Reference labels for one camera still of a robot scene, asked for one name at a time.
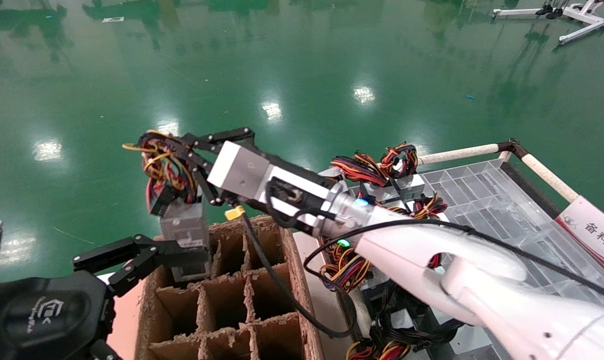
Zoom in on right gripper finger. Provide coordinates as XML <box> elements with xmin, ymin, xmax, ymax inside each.
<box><xmin>149</xmin><ymin>150</ymin><xmax>223</xmax><ymax>216</ymax></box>
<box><xmin>182</xmin><ymin>127</ymin><xmax>257</xmax><ymax>153</ymax></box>

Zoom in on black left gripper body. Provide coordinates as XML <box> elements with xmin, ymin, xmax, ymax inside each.
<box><xmin>0</xmin><ymin>272</ymin><xmax>117</xmax><ymax>360</ymax></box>

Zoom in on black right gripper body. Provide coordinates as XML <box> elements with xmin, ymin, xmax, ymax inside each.
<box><xmin>247</xmin><ymin>145</ymin><xmax>333</xmax><ymax>182</ymax></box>

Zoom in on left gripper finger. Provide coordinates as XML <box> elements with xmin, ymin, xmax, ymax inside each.
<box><xmin>89</xmin><ymin>339</ymin><xmax>123</xmax><ymax>360</ymax></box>
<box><xmin>72</xmin><ymin>234</ymin><xmax>209</xmax><ymax>297</ymax></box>

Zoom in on brown divided cardboard box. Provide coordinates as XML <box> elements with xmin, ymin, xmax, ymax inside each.
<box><xmin>134</xmin><ymin>215</ymin><xmax>328</xmax><ymax>360</ymax></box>

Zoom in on clear plastic divided tray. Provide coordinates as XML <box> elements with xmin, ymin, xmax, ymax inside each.
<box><xmin>422</xmin><ymin>159</ymin><xmax>604</xmax><ymax>306</ymax></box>

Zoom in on white sign Chinese text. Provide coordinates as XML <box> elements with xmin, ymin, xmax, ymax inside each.
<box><xmin>554</xmin><ymin>196</ymin><xmax>604</xmax><ymax>281</ymax></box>

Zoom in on white floor stand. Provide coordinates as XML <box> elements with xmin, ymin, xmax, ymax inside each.
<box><xmin>492</xmin><ymin>0</ymin><xmax>604</xmax><ymax>47</ymax></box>

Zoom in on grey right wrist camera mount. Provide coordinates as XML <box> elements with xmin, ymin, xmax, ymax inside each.
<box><xmin>207</xmin><ymin>141</ymin><xmax>343</xmax><ymax>236</ymax></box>

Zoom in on black cable yellow connector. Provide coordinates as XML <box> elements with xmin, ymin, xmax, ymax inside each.
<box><xmin>224</xmin><ymin>204</ymin><xmax>358</xmax><ymax>340</ymax></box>

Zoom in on grey power supply black wires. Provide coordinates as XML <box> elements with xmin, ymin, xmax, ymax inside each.
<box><xmin>372</xmin><ymin>279</ymin><xmax>433</xmax><ymax>333</ymax></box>
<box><xmin>377</xmin><ymin>320</ymin><xmax>494</xmax><ymax>360</ymax></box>

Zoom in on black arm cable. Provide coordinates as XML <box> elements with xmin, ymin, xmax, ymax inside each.
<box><xmin>303</xmin><ymin>218</ymin><xmax>604</xmax><ymax>306</ymax></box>

